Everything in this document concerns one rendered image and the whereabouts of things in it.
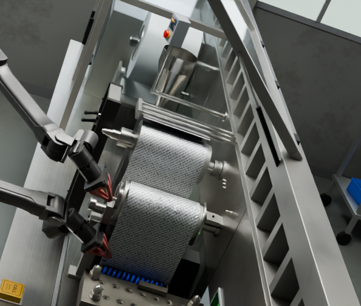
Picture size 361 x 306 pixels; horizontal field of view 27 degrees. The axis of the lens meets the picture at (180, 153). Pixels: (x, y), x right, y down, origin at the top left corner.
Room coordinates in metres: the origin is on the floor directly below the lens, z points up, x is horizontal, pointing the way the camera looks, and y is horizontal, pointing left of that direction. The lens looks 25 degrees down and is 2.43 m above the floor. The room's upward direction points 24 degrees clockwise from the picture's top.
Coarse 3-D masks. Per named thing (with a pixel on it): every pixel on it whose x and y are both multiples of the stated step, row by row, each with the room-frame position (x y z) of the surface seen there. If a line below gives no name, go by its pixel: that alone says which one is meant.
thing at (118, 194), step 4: (120, 188) 2.07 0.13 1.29; (116, 192) 2.10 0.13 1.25; (120, 192) 2.06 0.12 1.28; (116, 196) 2.07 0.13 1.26; (120, 196) 2.05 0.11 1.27; (116, 200) 2.04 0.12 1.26; (112, 204) 2.08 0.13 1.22; (116, 204) 2.04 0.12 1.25; (112, 208) 2.06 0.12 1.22; (116, 208) 2.05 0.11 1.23
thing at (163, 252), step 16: (112, 240) 2.02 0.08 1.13; (128, 240) 2.03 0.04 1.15; (144, 240) 2.04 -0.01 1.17; (160, 240) 2.05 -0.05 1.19; (112, 256) 2.03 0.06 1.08; (128, 256) 2.04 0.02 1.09; (144, 256) 2.05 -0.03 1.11; (160, 256) 2.06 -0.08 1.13; (176, 256) 2.07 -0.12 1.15; (128, 272) 2.04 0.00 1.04; (144, 272) 2.05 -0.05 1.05; (160, 272) 2.06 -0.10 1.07
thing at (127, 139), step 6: (120, 132) 2.30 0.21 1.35; (126, 132) 2.30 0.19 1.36; (132, 132) 2.32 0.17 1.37; (138, 132) 2.33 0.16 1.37; (120, 138) 2.29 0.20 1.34; (126, 138) 2.29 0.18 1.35; (132, 138) 2.30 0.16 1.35; (120, 144) 2.29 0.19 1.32; (126, 144) 2.29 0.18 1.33; (132, 144) 2.29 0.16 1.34
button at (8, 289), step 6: (6, 282) 1.89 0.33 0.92; (12, 282) 1.90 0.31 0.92; (0, 288) 1.85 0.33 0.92; (6, 288) 1.86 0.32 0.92; (12, 288) 1.87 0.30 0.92; (18, 288) 1.89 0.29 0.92; (0, 294) 1.84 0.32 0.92; (6, 294) 1.84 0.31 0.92; (12, 294) 1.85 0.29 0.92; (18, 294) 1.86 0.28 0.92; (12, 300) 1.84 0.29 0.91; (18, 300) 1.85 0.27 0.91
